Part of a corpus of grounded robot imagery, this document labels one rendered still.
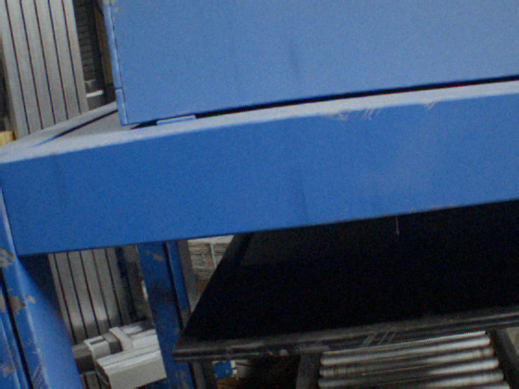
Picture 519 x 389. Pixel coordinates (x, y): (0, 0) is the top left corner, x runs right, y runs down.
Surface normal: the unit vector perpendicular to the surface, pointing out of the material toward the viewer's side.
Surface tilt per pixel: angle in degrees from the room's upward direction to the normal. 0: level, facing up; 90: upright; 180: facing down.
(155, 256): 90
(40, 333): 90
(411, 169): 90
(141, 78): 90
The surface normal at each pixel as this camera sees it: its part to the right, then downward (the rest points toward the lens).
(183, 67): -0.11, 0.23
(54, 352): 0.98, -0.12
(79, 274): 0.50, 0.11
